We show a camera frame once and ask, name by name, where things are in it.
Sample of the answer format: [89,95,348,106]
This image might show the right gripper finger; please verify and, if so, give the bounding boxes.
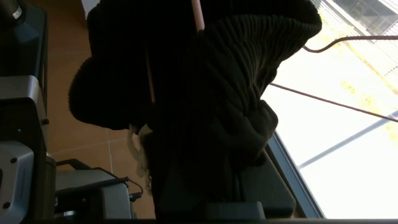
[238,151,297,219]

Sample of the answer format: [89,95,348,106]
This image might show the black garment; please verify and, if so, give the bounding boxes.
[68,0,323,220]

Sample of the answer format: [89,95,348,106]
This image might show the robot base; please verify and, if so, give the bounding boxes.
[0,2,138,222]

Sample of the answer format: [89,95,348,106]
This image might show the window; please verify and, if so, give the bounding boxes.
[262,0,398,220]

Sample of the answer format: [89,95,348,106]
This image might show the black cable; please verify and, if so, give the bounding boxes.
[55,157,144,203]

